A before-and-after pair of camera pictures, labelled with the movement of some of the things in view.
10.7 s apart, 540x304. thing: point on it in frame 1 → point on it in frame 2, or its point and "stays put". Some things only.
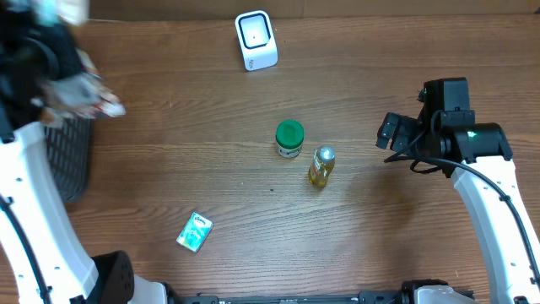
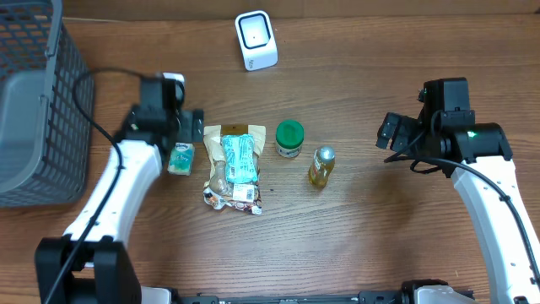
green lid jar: x=289 y=136 stays put
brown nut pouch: x=83 y=95 → x=218 y=191
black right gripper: x=405 y=129 stays put
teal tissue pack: x=195 y=232 → x=180 y=159
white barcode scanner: x=256 y=40 stays put
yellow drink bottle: x=322 y=165 stays put
